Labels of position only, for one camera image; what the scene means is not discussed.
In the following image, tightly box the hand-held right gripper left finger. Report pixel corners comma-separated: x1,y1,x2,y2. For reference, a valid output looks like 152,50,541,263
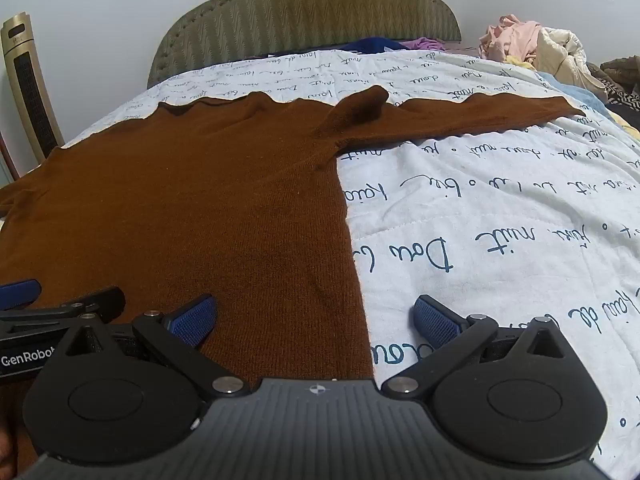
60,294,249,401

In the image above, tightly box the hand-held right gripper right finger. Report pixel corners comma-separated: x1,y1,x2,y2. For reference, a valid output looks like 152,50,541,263
381,294,568,402

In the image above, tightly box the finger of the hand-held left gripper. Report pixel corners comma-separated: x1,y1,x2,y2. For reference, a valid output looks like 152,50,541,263
0,286,126,330
0,280,42,312

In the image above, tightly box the brown knit sweater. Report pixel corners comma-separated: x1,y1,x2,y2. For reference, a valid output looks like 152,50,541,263
0,85,586,480

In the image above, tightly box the pink clothes pile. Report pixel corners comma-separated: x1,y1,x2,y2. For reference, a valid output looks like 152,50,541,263
478,14,545,68

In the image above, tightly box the white quilt with blue script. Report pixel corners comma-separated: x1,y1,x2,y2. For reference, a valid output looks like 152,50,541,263
65,47,640,480

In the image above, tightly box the gold tower fan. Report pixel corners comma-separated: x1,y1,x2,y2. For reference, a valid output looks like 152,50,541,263
0,14,66,166

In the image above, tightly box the light blue cloth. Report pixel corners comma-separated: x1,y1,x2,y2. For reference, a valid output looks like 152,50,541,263
539,72,607,107

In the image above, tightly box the yellow cloth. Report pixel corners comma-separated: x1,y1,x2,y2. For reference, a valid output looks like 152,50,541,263
607,109,640,142

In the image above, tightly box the purple cloth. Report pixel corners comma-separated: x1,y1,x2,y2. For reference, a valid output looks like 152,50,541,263
400,36,447,52

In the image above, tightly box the navy blue cloth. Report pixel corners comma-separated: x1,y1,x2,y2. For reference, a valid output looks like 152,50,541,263
344,36,407,54

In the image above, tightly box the cream padded jacket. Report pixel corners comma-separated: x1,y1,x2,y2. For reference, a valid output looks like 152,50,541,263
531,27,609,104

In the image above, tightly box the dark patterned cloth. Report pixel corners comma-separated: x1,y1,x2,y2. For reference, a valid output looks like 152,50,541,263
586,54,640,117

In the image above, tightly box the olive padded headboard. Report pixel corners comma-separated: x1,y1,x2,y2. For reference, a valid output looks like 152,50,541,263
146,0,462,90

